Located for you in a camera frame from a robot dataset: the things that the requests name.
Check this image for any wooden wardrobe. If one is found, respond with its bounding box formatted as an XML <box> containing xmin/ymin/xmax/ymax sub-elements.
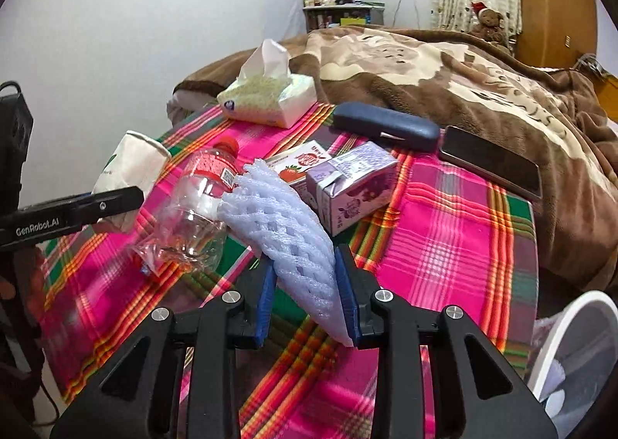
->
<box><xmin>512</xmin><ymin>0</ymin><xmax>602</xmax><ymax>68</ymax></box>

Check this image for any strawberry drink carton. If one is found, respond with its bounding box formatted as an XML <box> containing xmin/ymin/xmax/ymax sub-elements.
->
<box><xmin>263</xmin><ymin>140</ymin><xmax>334</xmax><ymax>205</ymax></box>

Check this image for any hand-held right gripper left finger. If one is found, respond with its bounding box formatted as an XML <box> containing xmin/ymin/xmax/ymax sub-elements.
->
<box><xmin>51</xmin><ymin>251</ymin><xmax>278</xmax><ymax>439</ymax></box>

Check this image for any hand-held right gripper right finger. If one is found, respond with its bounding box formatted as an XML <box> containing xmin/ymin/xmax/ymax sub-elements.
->
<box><xmin>334</xmin><ymin>243</ymin><xmax>561</xmax><ymax>439</ymax></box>

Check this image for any dark blue glasses case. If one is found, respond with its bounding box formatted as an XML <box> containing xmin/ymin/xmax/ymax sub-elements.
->
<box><xmin>331</xmin><ymin>102</ymin><xmax>441</xmax><ymax>150</ymax></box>

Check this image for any white round trash bin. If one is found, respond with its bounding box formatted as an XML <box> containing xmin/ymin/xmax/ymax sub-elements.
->
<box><xmin>524</xmin><ymin>290</ymin><xmax>618</xmax><ymax>439</ymax></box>

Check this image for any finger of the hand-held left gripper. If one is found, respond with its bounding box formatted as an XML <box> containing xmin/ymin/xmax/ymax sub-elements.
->
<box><xmin>72</xmin><ymin>185</ymin><xmax>146</xmax><ymax>224</ymax></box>

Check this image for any white printed paper cup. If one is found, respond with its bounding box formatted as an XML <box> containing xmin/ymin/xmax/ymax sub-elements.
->
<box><xmin>92</xmin><ymin>130</ymin><xmax>172</xmax><ymax>232</ymax></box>

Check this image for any clear plastic bin liner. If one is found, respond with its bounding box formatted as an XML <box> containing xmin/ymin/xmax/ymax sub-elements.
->
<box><xmin>533</xmin><ymin>314</ymin><xmax>618</xmax><ymax>425</ymax></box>

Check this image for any clear plastic bottle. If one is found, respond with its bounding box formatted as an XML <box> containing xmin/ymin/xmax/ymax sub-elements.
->
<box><xmin>132</xmin><ymin>137</ymin><xmax>242</xmax><ymax>278</ymax></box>

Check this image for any pink plaid cloth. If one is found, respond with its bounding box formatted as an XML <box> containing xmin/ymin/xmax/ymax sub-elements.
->
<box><xmin>39</xmin><ymin>103</ymin><xmax>539</xmax><ymax>439</ymax></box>

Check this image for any purple drink carton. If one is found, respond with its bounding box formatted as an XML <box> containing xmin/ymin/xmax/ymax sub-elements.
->
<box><xmin>306</xmin><ymin>141</ymin><xmax>399</xmax><ymax>237</ymax></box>

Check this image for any white foam fruit net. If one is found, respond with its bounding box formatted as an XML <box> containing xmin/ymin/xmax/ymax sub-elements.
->
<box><xmin>216</xmin><ymin>159</ymin><xmax>351</xmax><ymax>346</ymax></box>

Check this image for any brown patterned blanket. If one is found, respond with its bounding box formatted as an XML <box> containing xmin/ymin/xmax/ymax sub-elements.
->
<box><xmin>166</xmin><ymin>26</ymin><xmax>618</xmax><ymax>295</ymax></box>

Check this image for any wooden headboard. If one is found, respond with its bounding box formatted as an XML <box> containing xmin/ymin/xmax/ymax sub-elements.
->
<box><xmin>594</xmin><ymin>72</ymin><xmax>618</xmax><ymax>121</ymax></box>

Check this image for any cluttered white shelf desk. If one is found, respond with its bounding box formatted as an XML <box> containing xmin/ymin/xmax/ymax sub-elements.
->
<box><xmin>302</xmin><ymin>2</ymin><xmax>387</xmax><ymax>32</ymax></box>

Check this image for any black smartphone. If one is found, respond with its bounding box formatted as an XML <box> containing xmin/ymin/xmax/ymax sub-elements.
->
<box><xmin>438</xmin><ymin>125</ymin><xmax>542</xmax><ymax>201</ymax></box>

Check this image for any soft tissue pack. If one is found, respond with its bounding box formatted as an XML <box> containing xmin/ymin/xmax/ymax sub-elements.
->
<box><xmin>216</xmin><ymin>38</ymin><xmax>317</xmax><ymax>128</ymax></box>

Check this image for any brown teddy bear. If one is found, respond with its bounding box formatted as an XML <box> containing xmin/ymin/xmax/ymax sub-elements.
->
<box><xmin>468</xmin><ymin>1</ymin><xmax>510</xmax><ymax>44</ymax></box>

